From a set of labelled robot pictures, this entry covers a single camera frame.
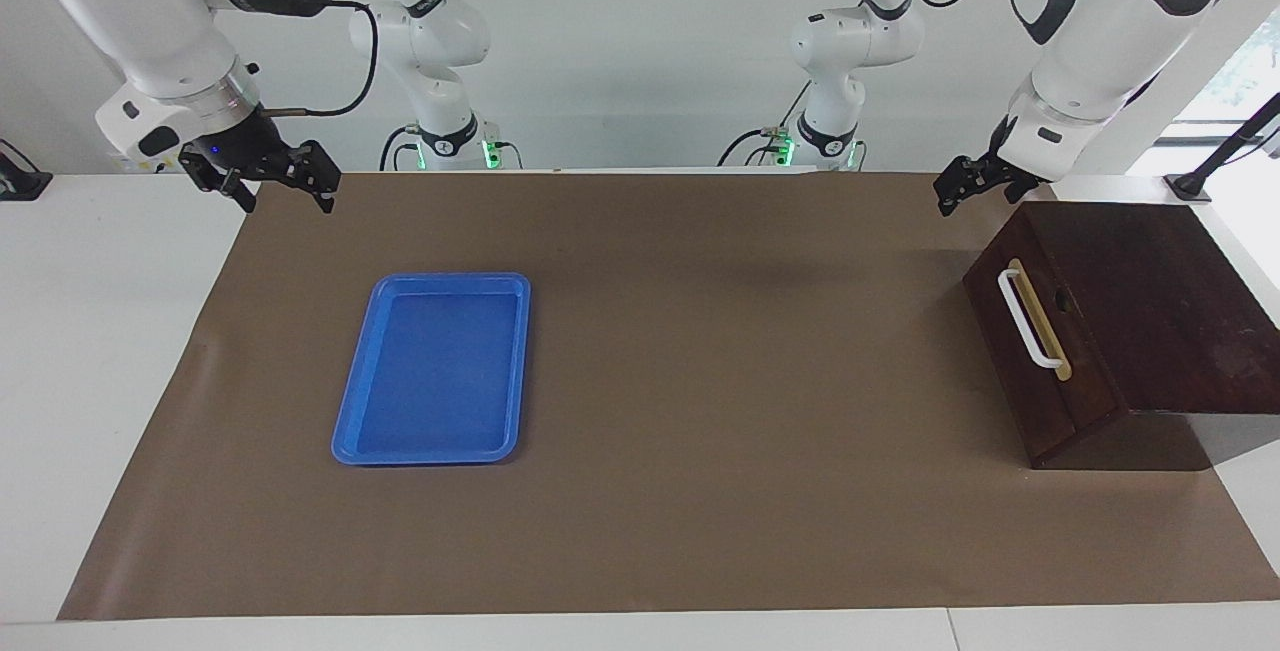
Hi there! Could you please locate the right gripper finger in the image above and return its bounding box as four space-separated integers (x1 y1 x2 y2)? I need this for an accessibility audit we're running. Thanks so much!
296 139 341 214
182 163 256 214

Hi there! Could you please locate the wooden drawer with white handle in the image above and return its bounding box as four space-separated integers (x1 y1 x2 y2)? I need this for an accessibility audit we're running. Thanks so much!
963 216 1123 452

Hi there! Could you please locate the dark wooden drawer cabinet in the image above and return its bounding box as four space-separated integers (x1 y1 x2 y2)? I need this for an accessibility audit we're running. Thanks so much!
963 201 1280 472

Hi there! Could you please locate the blue plastic tray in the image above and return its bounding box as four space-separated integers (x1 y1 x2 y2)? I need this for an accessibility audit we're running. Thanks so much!
331 272 532 467

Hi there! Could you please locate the brown table mat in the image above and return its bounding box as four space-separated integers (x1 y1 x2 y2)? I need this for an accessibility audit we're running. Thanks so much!
57 169 1280 622

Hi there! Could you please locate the black base cable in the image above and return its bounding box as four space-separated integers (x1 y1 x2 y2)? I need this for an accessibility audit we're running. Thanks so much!
718 81 813 168
379 125 421 172

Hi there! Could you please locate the white wall socket box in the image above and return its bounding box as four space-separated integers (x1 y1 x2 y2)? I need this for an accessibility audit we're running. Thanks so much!
108 151 186 174

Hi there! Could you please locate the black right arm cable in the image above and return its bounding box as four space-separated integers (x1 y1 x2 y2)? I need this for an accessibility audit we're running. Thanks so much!
262 0 381 120

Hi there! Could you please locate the black clamp mount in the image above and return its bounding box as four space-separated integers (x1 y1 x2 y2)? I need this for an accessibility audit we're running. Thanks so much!
0 139 53 202

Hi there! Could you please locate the black camera stand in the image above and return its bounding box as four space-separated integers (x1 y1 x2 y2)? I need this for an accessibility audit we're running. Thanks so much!
1165 91 1280 204

